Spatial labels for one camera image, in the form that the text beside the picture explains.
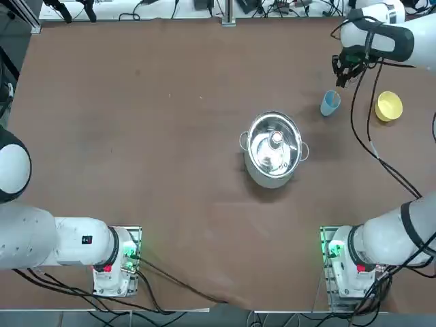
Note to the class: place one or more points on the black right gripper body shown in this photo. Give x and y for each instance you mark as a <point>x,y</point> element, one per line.
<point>354,59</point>

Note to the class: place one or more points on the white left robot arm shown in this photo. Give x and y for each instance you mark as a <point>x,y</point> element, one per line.
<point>68,242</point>

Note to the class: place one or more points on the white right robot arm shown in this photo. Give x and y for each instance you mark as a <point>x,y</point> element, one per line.
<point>385,235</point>

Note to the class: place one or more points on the blue plastic cup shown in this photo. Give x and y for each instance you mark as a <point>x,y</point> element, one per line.
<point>327,109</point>

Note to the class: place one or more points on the yellow plastic bowl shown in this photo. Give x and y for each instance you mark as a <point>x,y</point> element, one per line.
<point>388,109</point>

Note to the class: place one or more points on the red black electronic device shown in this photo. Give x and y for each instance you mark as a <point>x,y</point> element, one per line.
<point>282,4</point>

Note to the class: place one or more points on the glass pot lid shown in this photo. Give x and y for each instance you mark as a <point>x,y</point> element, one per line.
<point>272,160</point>

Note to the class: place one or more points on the stainless steel pot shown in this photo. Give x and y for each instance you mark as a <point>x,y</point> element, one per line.
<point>269,180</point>

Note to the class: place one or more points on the aluminium corner profile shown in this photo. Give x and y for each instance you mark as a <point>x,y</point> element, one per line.
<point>35,25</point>

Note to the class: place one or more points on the aluminium camera post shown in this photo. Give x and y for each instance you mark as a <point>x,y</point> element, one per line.
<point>228,18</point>

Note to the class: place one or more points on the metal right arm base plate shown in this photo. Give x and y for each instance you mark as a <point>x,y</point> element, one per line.
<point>329,289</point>

